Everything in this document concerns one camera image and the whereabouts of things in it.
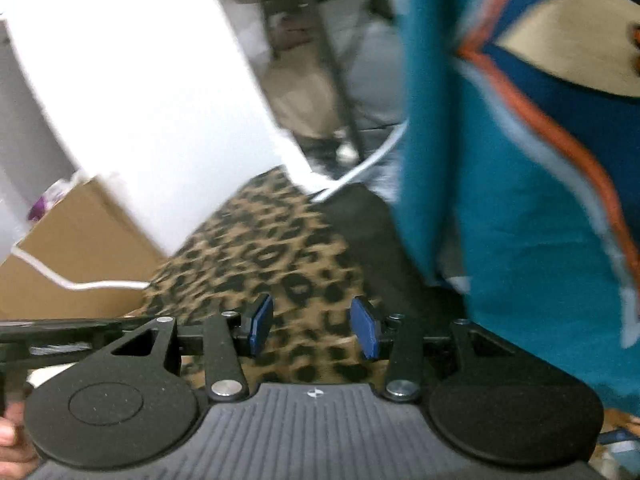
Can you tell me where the cardboard box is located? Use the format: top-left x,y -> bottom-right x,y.
0,179 -> 168,322

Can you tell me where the person's left hand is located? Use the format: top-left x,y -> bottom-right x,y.
0,400 -> 40,465

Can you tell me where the teal garment with orange stripe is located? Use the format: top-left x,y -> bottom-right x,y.
392,0 -> 640,411

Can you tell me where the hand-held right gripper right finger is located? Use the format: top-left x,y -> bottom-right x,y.
349,297 -> 507,404

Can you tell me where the white bed mattress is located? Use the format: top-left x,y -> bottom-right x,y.
0,0 -> 331,257

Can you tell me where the leopard print garment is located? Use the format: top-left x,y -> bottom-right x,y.
122,167 -> 396,391

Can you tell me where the black cloth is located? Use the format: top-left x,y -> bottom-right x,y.
320,184 -> 468,333

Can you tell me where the white cable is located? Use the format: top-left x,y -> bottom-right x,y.
11,244 -> 151,293

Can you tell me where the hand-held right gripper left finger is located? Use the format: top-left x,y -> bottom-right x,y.
110,293 -> 275,403

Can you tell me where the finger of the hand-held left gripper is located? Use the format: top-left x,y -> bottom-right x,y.
0,318 -> 160,357

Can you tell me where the beige bag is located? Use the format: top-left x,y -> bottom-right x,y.
262,55 -> 351,142

